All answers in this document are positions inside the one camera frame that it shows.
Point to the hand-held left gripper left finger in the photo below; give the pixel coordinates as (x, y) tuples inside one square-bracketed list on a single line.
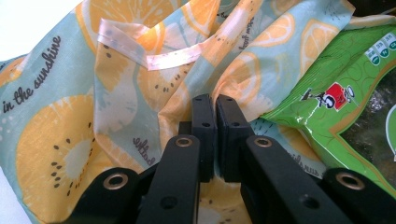
[(183, 174)]

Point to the orange fruit print cloth bag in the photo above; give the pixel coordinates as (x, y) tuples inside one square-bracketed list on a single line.
[(124, 93)]

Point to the green seaweed snack packet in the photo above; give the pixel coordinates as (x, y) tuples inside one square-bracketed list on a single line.
[(345, 102)]

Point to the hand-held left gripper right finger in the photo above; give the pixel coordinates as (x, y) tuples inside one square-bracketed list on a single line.
[(271, 180)]

